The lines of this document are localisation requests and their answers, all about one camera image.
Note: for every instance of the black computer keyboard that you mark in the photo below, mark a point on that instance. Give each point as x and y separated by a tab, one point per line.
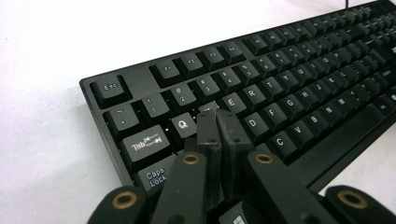
280	93

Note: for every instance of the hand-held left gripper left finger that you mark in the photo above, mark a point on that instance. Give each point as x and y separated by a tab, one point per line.
209	140

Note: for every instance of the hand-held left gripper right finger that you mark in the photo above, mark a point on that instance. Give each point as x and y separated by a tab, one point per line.
233	140

